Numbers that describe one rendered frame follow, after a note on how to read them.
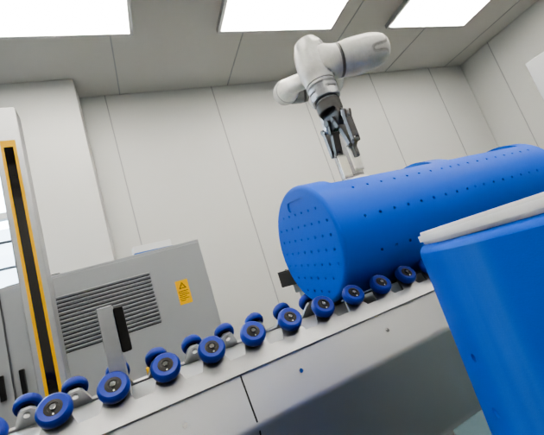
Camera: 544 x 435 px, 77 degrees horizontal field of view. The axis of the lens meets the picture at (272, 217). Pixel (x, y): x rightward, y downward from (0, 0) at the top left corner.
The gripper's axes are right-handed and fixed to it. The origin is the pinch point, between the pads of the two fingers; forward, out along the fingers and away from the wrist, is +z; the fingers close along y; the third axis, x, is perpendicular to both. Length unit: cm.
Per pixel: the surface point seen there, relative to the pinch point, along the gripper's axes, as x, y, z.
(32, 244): -83, -26, -2
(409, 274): -9.6, 15.8, 33.0
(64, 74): -70, -236, -211
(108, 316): -68, 9, 22
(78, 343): -91, -147, 24
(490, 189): 24.1, 18.7, 19.9
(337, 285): -25.3, 11.3, 30.1
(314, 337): -37, 16, 37
